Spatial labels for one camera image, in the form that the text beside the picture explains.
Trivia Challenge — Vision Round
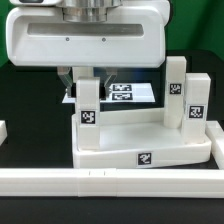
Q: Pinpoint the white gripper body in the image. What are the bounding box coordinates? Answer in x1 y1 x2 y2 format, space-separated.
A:
6 0 170 68

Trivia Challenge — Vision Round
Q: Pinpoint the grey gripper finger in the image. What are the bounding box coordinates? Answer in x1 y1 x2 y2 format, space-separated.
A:
57 67 76 97
99 67 118 99

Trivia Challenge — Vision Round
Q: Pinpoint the white desk top tray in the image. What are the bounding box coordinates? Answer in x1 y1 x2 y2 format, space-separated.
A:
72 108 211 169

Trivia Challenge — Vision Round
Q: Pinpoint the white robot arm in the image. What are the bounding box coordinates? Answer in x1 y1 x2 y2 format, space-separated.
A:
6 0 171 76

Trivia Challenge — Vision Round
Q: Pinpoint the white marker sheet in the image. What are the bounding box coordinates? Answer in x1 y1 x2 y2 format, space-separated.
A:
61 82 156 104

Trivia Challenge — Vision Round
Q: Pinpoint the white left fence block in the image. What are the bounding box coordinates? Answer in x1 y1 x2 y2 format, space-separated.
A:
0 120 7 146

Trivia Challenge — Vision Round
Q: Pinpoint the white fence block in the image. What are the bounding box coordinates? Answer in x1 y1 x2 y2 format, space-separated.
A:
0 120 7 146
206 121 224 170

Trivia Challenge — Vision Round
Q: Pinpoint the white front fence bar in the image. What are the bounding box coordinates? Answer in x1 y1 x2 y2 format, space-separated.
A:
0 169 224 198

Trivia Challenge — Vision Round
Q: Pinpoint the white right fence block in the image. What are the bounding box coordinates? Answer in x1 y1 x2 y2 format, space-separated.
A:
206 121 224 170

